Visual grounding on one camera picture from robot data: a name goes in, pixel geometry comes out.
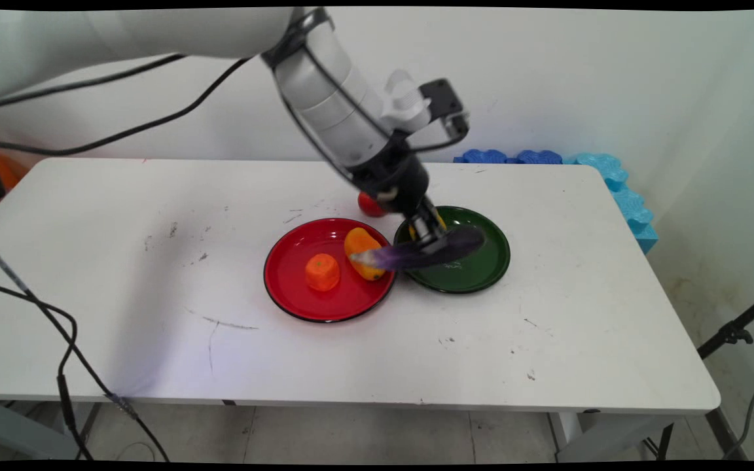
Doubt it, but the orange object behind table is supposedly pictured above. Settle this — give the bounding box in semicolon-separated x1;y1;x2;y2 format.
0;151;30;191

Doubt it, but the purple toy eggplant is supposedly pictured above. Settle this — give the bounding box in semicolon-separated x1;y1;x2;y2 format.
349;225;487;273

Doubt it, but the black tripod stand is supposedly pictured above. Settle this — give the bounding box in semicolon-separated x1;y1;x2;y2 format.
696;288;754;462

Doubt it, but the white table leg frame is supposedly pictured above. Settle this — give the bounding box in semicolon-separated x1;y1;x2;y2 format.
549;411;677;462

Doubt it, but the orange yellow toy mango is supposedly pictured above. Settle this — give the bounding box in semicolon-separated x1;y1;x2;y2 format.
344;227;389;282

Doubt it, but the light blue foam mat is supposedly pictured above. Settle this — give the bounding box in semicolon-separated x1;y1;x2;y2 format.
563;152;659;255

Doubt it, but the yellow toy pear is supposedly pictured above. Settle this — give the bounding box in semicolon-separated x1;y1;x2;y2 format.
407;211;448;241

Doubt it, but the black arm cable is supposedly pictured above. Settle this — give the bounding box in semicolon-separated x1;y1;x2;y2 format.
0;54;252;156

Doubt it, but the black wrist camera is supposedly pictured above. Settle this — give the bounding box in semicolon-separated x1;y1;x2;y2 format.
382;68;471;152

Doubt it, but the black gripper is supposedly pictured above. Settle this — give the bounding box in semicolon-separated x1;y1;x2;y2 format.
350;145;450;254

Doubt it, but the red toy tomato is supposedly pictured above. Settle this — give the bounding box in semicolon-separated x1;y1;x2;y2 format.
357;191;389;218

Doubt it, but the dark green round plate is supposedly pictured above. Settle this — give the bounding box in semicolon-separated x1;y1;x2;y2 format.
393;205;511;295

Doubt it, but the small orange toy fruit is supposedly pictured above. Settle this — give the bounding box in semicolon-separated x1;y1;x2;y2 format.
304;253;342;292

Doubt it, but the red round plate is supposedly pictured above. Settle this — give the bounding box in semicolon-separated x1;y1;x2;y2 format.
263;217;399;324

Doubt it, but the black floor cable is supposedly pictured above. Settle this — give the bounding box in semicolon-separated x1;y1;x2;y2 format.
0;241;171;462

